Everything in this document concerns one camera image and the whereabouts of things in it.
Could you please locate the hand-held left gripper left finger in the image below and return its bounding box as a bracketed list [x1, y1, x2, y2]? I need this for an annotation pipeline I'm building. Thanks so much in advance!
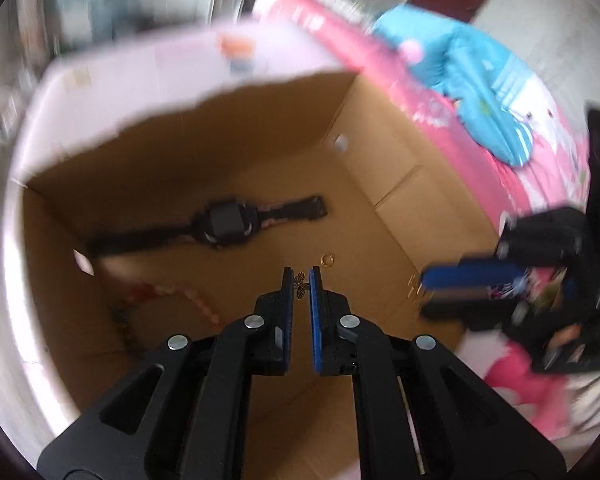
[36, 266, 296, 480]

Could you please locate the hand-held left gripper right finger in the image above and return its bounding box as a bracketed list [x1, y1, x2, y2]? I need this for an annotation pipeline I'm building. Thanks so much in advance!
[307, 266, 566, 480]

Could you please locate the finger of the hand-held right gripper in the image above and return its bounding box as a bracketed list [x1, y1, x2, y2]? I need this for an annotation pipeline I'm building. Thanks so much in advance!
[419, 287, 523, 322]
[422, 256, 528, 292]

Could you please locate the multicoloured glass bead bracelet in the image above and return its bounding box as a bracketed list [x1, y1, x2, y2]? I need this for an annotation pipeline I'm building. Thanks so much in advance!
[110, 282, 226, 356]

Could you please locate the black and purple wristwatch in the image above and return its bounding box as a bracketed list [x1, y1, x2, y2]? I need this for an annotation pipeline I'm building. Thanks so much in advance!
[87, 195, 328, 261]

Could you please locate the brown cardboard box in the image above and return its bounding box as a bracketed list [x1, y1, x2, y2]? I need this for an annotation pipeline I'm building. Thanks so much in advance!
[17, 72, 501, 480]

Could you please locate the pink printed bedsheet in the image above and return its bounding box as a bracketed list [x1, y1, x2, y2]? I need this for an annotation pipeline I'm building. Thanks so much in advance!
[252, 0, 600, 441]

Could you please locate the blue blanket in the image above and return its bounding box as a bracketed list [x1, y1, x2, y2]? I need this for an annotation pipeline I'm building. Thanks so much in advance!
[375, 4, 538, 168]

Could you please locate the small colourful sticker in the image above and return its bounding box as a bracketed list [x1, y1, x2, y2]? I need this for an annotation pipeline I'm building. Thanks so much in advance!
[219, 35, 256, 73]

